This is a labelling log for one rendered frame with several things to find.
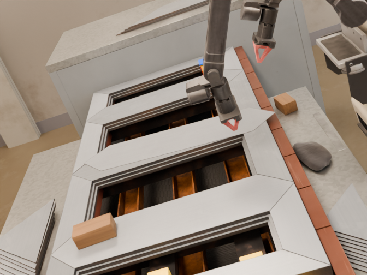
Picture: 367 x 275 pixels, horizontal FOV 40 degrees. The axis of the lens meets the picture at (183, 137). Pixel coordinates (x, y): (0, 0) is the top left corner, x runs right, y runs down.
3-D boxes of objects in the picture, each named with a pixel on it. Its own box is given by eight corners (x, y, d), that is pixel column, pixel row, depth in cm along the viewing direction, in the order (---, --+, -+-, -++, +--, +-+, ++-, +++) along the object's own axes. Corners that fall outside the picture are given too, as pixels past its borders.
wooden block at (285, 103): (298, 109, 209) (295, 99, 207) (285, 115, 209) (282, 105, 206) (288, 101, 218) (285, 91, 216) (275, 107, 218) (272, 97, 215)
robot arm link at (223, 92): (226, 82, 146) (225, 71, 150) (203, 89, 148) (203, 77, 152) (232, 100, 151) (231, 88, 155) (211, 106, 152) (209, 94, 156)
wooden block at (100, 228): (78, 250, 146) (71, 238, 144) (79, 237, 152) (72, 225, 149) (117, 236, 146) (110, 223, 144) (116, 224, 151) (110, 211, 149)
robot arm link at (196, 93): (217, 69, 142) (216, 54, 148) (178, 80, 144) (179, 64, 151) (229, 102, 149) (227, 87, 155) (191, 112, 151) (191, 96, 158)
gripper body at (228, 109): (221, 125, 154) (214, 107, 149) (215, 105, 162) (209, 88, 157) (241, 118, 153) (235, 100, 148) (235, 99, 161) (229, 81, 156)
